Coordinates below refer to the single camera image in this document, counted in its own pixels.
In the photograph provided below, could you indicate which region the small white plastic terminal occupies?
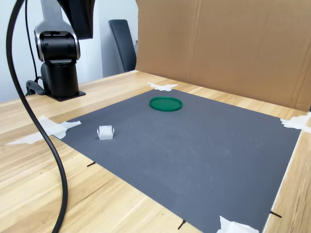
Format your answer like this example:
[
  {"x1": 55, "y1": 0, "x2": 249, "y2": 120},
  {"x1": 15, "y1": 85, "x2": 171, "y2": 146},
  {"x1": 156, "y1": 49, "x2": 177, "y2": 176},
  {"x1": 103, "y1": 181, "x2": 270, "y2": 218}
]
[{"x1": 97, "y1": 124, "x2": 115, "y2": 141}]

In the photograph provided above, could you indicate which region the round green lid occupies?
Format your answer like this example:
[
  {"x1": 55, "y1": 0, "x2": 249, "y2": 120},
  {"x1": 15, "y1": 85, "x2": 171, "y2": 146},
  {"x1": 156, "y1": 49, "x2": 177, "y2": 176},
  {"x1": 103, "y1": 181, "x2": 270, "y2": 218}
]
[{"x1": 149, "y1": 96, "x2": 183, "y2": 113}]

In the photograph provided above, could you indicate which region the white masking tape piece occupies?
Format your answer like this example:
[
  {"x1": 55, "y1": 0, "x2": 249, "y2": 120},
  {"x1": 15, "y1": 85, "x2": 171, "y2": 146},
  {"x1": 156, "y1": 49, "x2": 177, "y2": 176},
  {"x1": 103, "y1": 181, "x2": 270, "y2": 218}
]
[
  {"x1": 5, "y1": 115, "x2": 82, "y2": 146},
  {"x1": 279, "y1": 112, "x2": 311, "y2": 134},
  {"x1": 147, "y1": 82, "x2": 179, "y2": 92},
  {"x1": 217, "y1": 215, "x2": 260, "y2": 233}
]

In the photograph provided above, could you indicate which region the dark grey mat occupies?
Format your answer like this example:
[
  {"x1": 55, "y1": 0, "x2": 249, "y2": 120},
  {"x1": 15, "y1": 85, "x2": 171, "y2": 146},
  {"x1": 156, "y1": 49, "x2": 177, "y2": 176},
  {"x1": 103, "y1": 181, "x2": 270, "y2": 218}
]
[{"x1": 54, "y1": 89, "x2": 302, "y2": 233}]

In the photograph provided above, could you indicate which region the dark grey chair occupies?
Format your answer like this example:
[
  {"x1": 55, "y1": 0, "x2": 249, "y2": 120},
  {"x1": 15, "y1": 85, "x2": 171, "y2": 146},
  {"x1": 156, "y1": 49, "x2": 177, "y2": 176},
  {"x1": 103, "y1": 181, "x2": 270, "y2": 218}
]
[{"x1": 108, "y1": 19, "x2": 137, "y2": 73}]

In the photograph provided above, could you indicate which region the brown cardboard partition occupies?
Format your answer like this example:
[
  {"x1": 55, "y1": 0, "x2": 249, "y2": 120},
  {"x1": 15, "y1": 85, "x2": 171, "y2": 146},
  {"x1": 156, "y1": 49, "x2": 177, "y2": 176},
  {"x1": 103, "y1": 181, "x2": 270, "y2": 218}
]
[{"x1": 135, "y1": 0, "x2": 311, "y2": 112}]

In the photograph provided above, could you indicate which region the black table clamp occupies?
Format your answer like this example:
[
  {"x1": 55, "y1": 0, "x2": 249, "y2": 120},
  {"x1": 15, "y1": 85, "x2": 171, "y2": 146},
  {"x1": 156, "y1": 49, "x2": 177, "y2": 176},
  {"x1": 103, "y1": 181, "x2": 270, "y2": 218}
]
[{"x1": 26, "y1": 76, "x2": 47, "y2": 96}]

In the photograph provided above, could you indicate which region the thick black camera cable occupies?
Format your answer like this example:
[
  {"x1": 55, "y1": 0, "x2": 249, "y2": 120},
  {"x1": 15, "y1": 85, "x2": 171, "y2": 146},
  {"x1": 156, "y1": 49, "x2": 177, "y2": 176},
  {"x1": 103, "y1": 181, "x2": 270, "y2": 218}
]
[{"x1": 6, "y1": 0, "x2": 69, "y2": 233}]

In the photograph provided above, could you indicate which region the thin black power cable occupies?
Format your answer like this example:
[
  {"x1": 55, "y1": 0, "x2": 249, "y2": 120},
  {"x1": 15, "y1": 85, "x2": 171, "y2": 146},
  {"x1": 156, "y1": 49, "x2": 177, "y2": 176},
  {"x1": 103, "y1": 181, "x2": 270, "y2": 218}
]
[{"x1": 24, "y1": 0, "x2": 41, "y2": 82}]

